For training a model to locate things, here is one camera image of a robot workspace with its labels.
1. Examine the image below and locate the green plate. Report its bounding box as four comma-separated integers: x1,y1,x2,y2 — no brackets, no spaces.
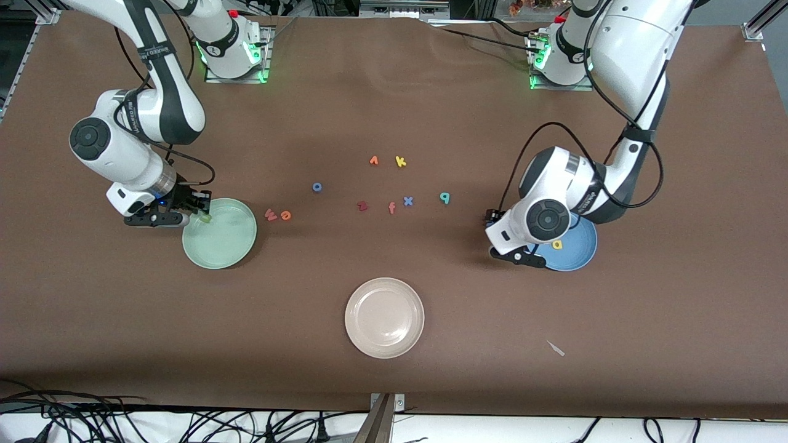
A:
182,198,257,270

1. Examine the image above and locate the blue plate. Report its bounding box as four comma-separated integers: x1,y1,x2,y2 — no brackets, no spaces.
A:
526,212,598,272

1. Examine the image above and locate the beige plate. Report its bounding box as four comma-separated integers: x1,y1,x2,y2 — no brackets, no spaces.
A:
345,277,425,359

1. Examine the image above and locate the orange flower decoration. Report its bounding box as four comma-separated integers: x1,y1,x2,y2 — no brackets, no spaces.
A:
508,0,555,16

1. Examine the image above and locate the grey metal box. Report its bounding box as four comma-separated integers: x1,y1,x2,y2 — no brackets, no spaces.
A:
360,0,450,18

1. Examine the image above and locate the grey metal bar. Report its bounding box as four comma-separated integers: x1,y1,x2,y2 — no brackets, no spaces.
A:
353,394,395,443

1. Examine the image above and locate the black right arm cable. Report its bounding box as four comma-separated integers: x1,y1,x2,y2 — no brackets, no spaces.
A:
114,0,216,186

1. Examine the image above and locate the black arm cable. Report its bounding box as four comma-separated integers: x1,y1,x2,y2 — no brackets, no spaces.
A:
114,0,216,186
499,0,665,213

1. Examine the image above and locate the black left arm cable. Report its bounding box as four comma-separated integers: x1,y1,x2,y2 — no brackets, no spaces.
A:
499,0,665,213

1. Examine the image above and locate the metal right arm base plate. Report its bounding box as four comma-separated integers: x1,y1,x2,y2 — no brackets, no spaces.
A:
204,25,275,84

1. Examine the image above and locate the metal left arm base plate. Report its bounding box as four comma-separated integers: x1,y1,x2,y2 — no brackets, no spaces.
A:
528,34,595,92

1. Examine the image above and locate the black cable on table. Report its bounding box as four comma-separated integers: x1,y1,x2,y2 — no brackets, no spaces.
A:
440,28,535,49
486,17,531,38

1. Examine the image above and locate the metal table edge bracket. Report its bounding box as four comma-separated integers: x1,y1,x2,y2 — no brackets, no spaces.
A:
369,393,406,412

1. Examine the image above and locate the aluminium frame profile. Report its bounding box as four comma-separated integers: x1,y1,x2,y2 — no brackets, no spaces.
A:
742,0,778,42
0,7,62,121

